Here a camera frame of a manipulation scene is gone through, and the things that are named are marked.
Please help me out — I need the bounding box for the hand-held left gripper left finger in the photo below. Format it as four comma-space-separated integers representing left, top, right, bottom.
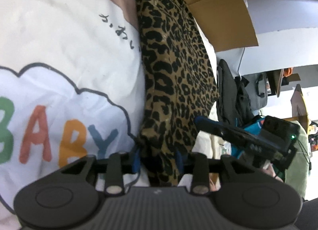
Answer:
60, 147, 140, 194

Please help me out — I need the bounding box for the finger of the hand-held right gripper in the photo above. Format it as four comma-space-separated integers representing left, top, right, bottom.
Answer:
193, 116, 262, 148

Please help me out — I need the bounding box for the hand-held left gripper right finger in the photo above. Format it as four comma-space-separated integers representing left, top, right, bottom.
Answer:
175, 149, 251, 194

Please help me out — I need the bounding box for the leopard print skirt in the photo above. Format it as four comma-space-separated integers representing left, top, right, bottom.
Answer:
133, 0, 220, 187

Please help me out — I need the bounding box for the black folded clothes stack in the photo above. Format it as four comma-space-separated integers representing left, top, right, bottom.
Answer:
216, 59, 254, 126

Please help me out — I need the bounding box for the person's right hand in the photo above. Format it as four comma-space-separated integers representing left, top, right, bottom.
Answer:
261, 162, 284, 183

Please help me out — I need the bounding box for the teal patterned garment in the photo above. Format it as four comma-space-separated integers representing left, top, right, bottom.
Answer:
231, 116, 264, 159

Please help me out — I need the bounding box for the yellow cardboard piece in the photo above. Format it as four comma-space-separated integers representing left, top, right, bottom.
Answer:
290, 84, 311, 121

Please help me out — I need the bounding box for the round black stool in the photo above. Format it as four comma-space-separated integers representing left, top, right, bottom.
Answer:
271, 69, 301, 97

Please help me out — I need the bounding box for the grey bag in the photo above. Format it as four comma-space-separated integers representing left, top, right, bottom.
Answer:
247, 71, 270, 111

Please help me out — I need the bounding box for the light green garment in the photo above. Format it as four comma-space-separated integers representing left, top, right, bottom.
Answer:
283, 118, 311, 198

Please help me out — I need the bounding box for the brown cardboard sheet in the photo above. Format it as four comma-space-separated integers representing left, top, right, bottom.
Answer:
171, 0, 318, 53

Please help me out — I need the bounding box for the bear print blanket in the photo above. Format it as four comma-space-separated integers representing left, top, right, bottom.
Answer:
0, 0, 219, 220

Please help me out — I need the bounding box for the white cable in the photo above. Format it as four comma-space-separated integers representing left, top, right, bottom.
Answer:
237, 46, 246, 77

